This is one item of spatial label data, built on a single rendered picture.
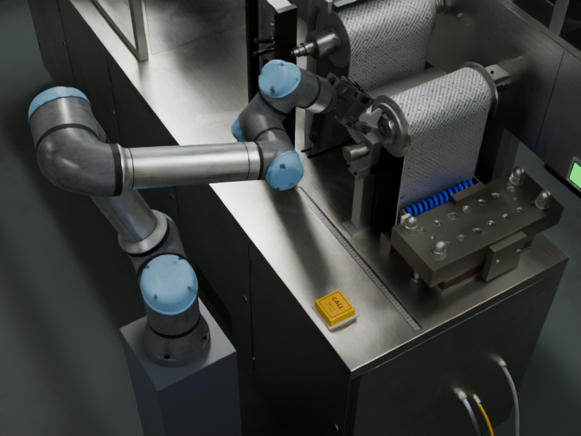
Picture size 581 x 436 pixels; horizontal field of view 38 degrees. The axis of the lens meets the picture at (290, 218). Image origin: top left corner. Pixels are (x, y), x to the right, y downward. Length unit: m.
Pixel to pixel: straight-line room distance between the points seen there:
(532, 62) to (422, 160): 0.33
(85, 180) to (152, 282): 0.36
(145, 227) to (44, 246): 1.66
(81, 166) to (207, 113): 1.05
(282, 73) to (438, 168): 0.56
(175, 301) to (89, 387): 1.28
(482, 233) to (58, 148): 1.02
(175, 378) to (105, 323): 1.27
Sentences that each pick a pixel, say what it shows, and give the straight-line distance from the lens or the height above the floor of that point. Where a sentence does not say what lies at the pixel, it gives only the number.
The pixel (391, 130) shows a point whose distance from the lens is 1.93.
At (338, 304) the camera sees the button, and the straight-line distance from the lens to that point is 2.02.
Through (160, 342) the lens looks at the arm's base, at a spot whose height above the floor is 0.97.
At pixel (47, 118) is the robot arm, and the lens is 1.61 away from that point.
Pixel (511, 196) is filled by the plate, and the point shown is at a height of 1.03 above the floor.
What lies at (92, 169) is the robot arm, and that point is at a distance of 1.53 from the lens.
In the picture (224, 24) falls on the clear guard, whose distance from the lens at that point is 2.85.
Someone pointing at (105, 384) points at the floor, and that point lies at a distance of 3.04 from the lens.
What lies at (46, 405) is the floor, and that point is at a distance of 3.04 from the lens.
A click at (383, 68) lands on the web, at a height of 1.26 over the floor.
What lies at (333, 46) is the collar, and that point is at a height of 1.34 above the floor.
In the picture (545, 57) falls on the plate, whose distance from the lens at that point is 2.01.
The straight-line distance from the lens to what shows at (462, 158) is 2.12.
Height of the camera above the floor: 2.52
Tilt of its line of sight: 47 degrees down
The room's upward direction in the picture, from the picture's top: 1 degrees clockwise
